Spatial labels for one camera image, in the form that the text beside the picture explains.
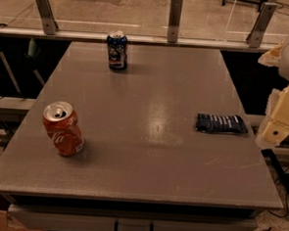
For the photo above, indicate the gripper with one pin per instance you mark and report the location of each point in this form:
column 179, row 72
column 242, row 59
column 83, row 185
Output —
column 274, row 130

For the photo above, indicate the blue pepsi can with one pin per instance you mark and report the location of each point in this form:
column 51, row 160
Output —
column 117, row 47

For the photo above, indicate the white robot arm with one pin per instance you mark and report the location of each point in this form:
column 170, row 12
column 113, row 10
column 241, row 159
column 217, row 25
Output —
column 283, row 65

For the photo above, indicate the dark blue rxbar wrapper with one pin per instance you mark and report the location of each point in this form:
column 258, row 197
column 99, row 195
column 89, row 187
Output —
column 221, row 124

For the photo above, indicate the red coca-cola can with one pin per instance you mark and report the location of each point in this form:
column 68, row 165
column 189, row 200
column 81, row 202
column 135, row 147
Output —
column 61, row 124

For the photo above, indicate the black stand base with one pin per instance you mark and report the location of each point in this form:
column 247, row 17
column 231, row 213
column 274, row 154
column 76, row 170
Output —
column 259, row 3

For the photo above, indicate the right metal rail bracket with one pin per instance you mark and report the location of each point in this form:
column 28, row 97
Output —
column 257, row 33

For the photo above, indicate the metal rail bracket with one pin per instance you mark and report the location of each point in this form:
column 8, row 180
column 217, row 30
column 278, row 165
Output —
column 174, row 19
column 257, row 33
column 49, row 25

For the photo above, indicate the middle metal rail bracket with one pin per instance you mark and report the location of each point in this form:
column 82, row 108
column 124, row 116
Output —
column 174, row 19

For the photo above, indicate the grey drawer with handle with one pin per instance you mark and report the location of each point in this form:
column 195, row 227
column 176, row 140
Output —
column 82, row 219

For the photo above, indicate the left metal rail bracket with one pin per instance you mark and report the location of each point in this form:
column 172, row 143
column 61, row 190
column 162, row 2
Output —
column 49, row 25

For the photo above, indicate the horizontal metal rail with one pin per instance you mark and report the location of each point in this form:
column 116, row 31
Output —
column 133, row 39

